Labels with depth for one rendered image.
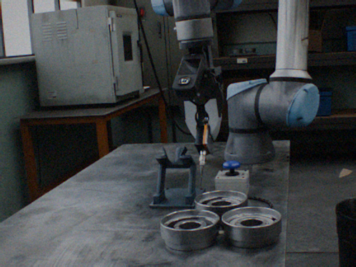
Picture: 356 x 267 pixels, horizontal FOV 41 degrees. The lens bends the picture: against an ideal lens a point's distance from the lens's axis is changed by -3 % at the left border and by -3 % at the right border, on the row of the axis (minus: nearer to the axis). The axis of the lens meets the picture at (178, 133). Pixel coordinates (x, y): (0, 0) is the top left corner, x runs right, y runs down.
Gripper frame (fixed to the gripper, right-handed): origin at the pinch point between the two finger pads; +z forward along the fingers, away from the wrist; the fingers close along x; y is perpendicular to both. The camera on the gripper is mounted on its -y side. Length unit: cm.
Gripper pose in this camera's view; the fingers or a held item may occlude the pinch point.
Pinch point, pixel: (205, 135)
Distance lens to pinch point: 104.9
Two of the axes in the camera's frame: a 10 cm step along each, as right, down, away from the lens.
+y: 3.0, -2.3, 9.2
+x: -9.4, 0.6, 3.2
